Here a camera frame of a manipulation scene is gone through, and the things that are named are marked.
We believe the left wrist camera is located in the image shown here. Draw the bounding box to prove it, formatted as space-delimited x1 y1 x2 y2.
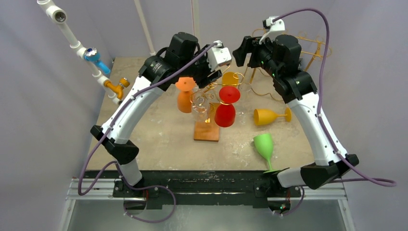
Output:
207 40 232 72

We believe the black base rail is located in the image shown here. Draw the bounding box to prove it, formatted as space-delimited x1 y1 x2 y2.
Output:
84 170 302 212

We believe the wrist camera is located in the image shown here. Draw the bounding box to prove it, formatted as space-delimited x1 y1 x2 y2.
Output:
207 40 232 72
259 16 285 45

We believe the yellow wine glass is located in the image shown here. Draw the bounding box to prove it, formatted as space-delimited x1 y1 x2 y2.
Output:
253 107 292 126
221 72 242 88

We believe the orange pipe fitting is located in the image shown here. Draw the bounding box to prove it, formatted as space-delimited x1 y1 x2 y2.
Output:
103 78 130 100

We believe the green wine glass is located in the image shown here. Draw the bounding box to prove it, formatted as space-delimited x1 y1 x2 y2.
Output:
253 133 280 174

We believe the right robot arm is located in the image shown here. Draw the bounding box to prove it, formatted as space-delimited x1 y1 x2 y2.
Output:
232 35 359 196

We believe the yellow wine glass back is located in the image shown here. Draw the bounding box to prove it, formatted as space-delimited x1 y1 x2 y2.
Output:
221 72 242 88

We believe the yellow wine glass front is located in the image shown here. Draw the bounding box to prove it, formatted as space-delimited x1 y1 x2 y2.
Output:
253 107 292 126

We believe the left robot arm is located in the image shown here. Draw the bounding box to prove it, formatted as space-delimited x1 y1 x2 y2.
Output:
90 32 232 197

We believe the white PVC pipe frame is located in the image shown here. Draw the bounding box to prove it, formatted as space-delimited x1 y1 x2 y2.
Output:
37 0 154 105

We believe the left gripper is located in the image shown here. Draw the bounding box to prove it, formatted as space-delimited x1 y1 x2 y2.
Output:
179 45 222 87

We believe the orange wine glass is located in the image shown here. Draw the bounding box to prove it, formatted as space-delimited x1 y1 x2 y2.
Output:
175 77 196 113

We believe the white pole red stripe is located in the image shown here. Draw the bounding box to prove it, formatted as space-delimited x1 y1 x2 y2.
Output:
191 0 201 41

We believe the gold wine glass rack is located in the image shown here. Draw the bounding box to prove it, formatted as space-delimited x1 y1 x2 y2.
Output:
193 70 245 142

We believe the clear flute glass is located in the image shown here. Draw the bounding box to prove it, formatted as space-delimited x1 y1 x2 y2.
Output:
234 83 252 116

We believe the red wine glass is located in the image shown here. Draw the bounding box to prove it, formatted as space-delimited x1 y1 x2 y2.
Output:
214 86 241 128

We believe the blue valve on pipe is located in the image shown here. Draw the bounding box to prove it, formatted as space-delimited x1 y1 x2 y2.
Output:
83 47 111 74

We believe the clear ribbed wine glass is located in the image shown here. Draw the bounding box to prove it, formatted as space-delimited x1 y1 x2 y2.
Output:
191 91 210 122

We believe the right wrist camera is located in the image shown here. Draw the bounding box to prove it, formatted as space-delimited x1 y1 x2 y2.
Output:
259 16 285 45

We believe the gold wire bottle rack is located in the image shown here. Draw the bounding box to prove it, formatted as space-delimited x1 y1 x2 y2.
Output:
247 28 333 103

